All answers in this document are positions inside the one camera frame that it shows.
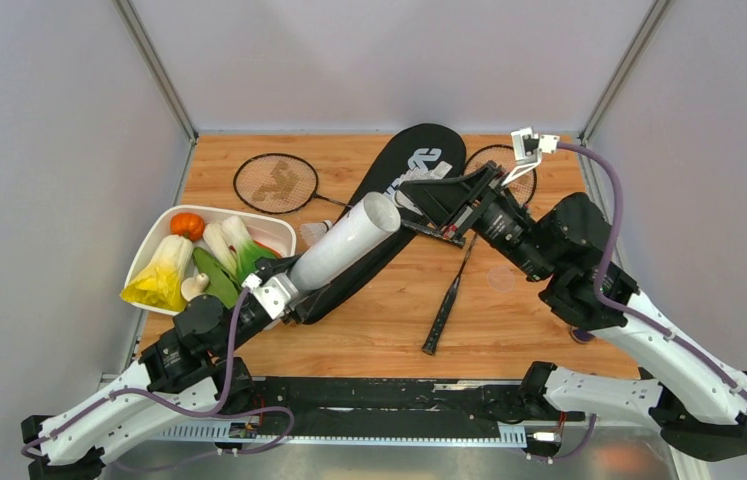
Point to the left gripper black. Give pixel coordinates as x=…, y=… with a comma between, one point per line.
x=272, y=266

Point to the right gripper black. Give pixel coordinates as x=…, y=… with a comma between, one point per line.
x=441, y=199

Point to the black racket bag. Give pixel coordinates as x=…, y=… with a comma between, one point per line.
x=319, y=303

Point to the shuttlecock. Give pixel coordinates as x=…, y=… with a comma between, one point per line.
x=313, y=232
x=437, y=173

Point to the white shuttlecock tube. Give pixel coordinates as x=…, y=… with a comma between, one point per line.
x=367, y=224

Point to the badminton racket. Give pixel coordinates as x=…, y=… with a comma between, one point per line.
x=279, y=183
x=523, y=190

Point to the clear plastic tube lid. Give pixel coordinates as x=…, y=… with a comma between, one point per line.
x=501, y=279

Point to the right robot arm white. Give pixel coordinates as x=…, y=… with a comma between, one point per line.
x=695, y=402

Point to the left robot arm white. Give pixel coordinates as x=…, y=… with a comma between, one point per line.
x=190, y=372

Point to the green bok choy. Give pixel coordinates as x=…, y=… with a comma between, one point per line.
x=246, y=250

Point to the white plastic tray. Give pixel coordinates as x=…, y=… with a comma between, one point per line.
x=271, y=232

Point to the white bok choy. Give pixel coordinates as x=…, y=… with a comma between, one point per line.
x=220, y=247

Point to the white mushroom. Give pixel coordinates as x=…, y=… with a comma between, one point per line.
x=194, y=286

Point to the small orange pumpkin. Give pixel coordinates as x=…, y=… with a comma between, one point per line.
x=188, y=225

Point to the yellow napa cabbage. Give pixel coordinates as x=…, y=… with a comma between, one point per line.
x=159, y=283

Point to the energy drink can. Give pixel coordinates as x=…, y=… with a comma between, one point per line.
x=581, y=336

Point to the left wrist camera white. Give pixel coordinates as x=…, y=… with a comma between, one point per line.
x=275, y=295

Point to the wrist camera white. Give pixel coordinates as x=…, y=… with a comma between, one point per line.
x=529, y=149
x=275, y=295

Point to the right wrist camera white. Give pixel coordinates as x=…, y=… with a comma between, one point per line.
x=529, y=149

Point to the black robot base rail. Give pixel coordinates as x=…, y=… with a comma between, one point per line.
x=387, y=408

